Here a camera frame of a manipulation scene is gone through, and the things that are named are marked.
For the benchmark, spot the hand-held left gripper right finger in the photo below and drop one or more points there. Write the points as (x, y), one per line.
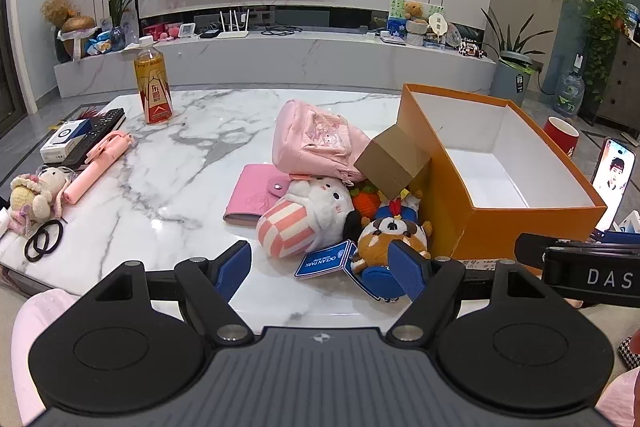
(407, 274)

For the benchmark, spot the blue hang tag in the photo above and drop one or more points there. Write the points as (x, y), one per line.
(325, 259)

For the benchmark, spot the marble television console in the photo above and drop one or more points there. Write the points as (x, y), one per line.
(310, 62)

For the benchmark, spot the dried brown flowers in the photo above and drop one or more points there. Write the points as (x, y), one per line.
(56, 7)

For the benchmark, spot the amber drink bottle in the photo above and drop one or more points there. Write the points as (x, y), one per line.
(152, 87)

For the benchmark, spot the orange crochet carrot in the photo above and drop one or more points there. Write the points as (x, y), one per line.
(364, 199)

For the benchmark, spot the small brown cardboard box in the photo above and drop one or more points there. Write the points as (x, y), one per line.
(392, 162)

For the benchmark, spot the green plant in vase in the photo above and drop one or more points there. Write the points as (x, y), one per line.
(120, 2)

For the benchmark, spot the small white desk clock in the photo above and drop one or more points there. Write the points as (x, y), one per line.
(188, 30)

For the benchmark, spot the black remote control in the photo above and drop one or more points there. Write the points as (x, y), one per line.
(102, 127)

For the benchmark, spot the white and blue small box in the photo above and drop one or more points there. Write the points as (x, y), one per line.
(65, 139)

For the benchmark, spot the long-leaf potted plant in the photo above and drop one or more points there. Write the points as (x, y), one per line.
(505, 32)

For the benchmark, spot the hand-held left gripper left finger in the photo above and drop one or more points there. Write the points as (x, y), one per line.
(234, 269)

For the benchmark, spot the teddy bear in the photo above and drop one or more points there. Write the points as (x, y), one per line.
(414, 9)

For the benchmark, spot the person's right leg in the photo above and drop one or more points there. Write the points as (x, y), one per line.
(627, 397)

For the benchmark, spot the person's left leg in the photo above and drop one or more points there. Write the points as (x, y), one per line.
(30, 347)

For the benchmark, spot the pink backpack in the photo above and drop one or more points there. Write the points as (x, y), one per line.
(310, 142)

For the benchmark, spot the smartphone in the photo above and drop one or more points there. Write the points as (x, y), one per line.
(611, 182)

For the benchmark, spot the black and white toy car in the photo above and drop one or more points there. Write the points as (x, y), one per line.
(472, 48)

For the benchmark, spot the person's leg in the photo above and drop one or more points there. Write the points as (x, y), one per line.
(627, 397)
(30, 347)

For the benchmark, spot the white plush with striped pouch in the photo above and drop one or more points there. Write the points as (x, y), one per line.
(300, 217)

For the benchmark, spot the red mug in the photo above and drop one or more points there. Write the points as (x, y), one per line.
(560, 137)

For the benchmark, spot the white router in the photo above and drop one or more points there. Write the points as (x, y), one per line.
(232, 31)

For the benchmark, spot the leafy potted plant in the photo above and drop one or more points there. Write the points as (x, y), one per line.
(602, 22)

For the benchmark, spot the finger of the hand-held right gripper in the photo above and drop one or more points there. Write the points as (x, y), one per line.
(532, 247)

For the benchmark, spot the pink selfie stick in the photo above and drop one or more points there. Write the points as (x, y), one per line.
(95, 162)

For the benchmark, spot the brown plush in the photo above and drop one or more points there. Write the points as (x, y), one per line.
(382, 239)

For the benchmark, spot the pink wallet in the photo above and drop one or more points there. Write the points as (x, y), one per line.
(252, 197)

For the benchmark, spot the water jug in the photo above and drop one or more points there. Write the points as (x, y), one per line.
(569, 94)

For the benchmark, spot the grey cabinet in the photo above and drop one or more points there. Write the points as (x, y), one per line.
(620, 77)

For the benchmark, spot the white bunny plush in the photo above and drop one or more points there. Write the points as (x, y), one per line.
(42, 192)

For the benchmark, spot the orange cardboard box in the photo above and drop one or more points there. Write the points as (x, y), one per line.
(450, 197)

